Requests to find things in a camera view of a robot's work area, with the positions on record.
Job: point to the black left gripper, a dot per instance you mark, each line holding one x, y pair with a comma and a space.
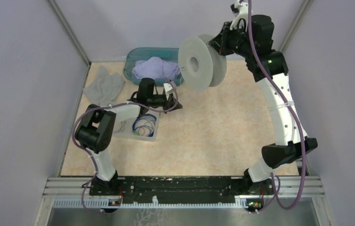
171, 103

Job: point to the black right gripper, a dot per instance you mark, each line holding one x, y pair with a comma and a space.
219, 42

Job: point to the white perforated cable spool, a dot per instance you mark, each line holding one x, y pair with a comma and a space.
200, 64

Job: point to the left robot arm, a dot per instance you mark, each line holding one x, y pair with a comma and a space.
92, 132

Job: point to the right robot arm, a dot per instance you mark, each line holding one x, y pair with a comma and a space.
270, 71

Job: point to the clear plastic divided tray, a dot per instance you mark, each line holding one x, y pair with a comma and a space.
123, 126

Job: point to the lavender cloth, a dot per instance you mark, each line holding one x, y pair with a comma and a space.
155, 68

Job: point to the teal plastic basin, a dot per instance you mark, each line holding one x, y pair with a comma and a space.
167, 54

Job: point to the clear plastic bag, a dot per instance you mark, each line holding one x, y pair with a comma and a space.
105, 88

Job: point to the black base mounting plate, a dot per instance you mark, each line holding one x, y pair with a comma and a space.
179, 190

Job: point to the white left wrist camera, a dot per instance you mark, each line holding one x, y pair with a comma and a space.
169, 87

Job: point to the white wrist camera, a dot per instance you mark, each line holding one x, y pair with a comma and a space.
169, 87
241, 10

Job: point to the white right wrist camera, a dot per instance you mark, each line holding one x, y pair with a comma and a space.
241, 10

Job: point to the blue cable coil green connector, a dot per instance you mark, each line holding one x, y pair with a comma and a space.
144, 125

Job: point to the white slotted cable duct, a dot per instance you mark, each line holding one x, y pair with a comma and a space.
106, 203

